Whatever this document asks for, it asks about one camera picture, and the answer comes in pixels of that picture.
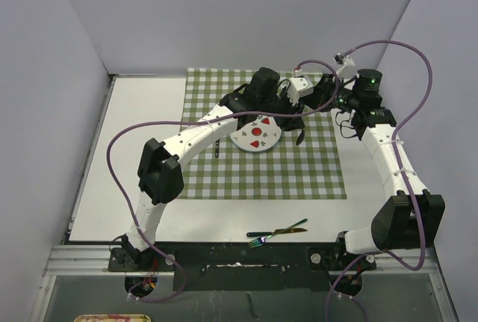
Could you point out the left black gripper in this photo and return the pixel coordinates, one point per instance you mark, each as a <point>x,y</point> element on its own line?
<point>287,123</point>

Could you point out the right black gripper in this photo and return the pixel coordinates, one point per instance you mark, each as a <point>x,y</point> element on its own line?
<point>319,98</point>

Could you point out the white plate with strawberries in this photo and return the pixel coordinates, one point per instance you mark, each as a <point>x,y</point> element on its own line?
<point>258,136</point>

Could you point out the black spoon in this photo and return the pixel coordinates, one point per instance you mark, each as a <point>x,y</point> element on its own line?
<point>301,137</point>

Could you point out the silver fork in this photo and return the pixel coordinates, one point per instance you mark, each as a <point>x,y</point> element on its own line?
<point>217,149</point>

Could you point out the green white checkered tablecloth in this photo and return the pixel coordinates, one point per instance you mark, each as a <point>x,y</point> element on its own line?
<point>311,170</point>

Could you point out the green handled knife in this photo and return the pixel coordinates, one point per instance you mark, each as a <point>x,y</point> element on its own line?
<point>278,231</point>

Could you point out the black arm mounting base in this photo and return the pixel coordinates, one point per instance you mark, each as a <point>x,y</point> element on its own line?
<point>238,267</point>

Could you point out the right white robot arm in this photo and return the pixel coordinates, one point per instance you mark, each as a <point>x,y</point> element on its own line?
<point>411,215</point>

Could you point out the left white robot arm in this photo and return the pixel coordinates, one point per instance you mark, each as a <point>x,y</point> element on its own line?
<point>162,163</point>

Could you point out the iridescent rainbow fork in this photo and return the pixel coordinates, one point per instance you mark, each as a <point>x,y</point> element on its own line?
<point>260,238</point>

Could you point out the yellow rimmed tray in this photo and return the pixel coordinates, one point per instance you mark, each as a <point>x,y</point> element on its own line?
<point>113,318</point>

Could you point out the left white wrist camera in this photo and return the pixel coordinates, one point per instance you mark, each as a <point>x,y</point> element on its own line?
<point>299,86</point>

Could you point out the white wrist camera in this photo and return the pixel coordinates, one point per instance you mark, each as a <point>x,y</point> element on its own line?
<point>346,66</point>
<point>299,86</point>

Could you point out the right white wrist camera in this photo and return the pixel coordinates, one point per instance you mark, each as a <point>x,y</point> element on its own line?
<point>346,66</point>

